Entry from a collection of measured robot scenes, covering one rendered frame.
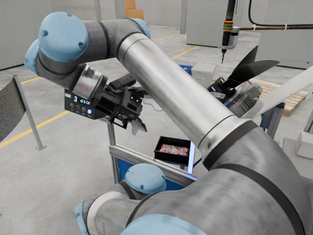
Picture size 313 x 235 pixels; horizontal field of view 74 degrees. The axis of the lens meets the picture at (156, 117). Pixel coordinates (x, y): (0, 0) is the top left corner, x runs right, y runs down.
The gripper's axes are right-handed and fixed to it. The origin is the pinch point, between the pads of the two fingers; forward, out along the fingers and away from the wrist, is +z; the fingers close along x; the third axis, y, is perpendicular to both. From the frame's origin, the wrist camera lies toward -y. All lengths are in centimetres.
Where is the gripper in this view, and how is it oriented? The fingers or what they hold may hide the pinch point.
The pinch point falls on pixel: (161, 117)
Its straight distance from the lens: 60.0
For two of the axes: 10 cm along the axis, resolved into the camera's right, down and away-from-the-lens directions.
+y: -0.7, 7.2, -6.9
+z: 8.1, 4.4, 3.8
